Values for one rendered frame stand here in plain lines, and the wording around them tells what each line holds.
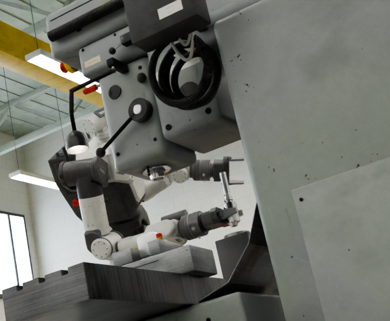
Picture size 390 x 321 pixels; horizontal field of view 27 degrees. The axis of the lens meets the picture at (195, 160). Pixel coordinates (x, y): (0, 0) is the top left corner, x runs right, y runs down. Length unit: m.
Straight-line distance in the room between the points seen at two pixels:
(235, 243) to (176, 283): 0.63
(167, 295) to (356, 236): 0.48
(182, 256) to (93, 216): 0.84
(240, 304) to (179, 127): 0.53
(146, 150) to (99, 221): 0.64
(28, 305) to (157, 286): 0.33
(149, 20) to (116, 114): 0.42
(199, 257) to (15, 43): 7.19
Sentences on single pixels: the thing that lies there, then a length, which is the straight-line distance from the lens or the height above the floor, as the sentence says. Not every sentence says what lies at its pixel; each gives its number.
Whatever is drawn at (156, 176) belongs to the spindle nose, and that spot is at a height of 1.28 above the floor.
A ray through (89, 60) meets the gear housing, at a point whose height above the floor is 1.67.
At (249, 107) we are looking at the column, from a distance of 2.02.
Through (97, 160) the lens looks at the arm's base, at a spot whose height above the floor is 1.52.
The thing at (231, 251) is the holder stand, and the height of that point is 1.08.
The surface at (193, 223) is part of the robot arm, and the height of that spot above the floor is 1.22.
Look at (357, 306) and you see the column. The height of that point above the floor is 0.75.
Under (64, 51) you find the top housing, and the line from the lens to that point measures 2.53.
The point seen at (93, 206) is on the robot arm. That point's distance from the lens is 2.87.
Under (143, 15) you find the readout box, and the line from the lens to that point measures 2.08.
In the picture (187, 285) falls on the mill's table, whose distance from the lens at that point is 2.08.
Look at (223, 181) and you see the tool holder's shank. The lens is 2.74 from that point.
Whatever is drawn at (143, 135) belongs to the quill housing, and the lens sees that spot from 2.31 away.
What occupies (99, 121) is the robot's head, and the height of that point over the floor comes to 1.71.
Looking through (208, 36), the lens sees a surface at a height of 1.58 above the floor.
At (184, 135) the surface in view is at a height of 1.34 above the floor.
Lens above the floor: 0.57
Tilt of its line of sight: 18 degrees up
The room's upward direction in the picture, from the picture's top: 13 degrees counter-clockwise
